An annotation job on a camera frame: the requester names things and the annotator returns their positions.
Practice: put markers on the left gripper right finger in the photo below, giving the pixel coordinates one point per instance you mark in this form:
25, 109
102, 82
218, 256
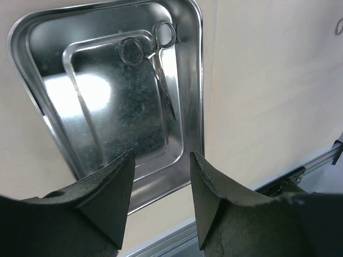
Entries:
233, 220

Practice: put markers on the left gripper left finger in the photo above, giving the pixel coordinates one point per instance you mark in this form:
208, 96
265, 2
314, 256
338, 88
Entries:
86, 218

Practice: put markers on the steel instrument tray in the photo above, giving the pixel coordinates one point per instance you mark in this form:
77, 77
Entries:
97, 107

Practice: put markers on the beige cloth surgical kit roll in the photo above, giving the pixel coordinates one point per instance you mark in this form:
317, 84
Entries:
272, 100

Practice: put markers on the steel surgical scissors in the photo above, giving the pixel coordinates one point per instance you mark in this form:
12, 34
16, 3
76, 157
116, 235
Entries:
154, 58

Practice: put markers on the aluminium front rail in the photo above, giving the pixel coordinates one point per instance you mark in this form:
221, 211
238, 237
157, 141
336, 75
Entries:
321, 173

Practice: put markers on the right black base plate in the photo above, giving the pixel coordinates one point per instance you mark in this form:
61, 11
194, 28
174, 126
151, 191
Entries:
287, 183

